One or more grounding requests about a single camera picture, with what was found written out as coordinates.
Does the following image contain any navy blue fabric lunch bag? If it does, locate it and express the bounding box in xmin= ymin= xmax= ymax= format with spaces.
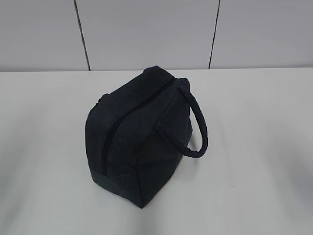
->
xmin=85 ymin=66 xmax=208 ymax=208

